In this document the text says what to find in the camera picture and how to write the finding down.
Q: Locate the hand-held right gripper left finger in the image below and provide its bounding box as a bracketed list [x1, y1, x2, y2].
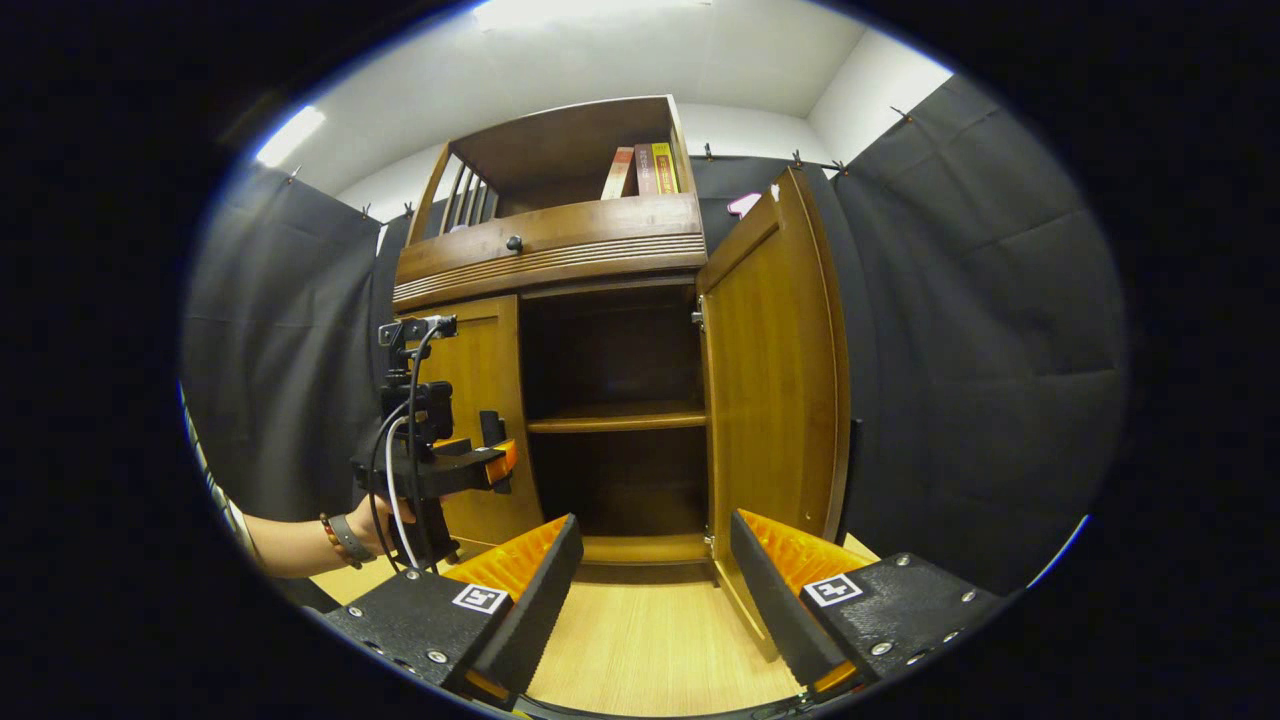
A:
[322, 513, 584, 707]

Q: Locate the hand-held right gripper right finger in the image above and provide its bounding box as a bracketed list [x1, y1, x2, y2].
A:
[730, 508, 1004, 697]

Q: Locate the black door handle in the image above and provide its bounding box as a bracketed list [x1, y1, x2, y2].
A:
[480, 408, 515, 497]

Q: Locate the wooden shoe cabinet door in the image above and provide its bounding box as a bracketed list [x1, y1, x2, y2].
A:
[400, 295, 546, 551]
[697, 167, 851, 661]

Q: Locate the wooden double-door shoe cabinet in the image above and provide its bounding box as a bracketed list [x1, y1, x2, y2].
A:
[392, 95, 851, 661]

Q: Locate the black wristband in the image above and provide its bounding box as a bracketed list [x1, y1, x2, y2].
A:
[326, 513, 377, 569]

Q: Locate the wooden inner shelf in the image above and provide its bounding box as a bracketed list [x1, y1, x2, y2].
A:
[527, 402, 708, 434]

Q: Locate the wooden ribbed drawer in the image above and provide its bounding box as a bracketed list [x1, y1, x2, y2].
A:
[392, 193, 708, 313]

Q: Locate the small ceiling light panel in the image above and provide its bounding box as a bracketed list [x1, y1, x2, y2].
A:
[255, 105, 328, 168]

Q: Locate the black backdrop cloth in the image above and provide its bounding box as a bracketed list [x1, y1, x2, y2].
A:
[180, 75, 1129, 601]

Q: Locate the large ceiling light panel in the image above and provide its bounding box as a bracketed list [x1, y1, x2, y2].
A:
[470, 0, 716, 32]

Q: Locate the white cable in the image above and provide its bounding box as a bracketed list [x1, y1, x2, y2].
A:
[385, 415, 422, 570]

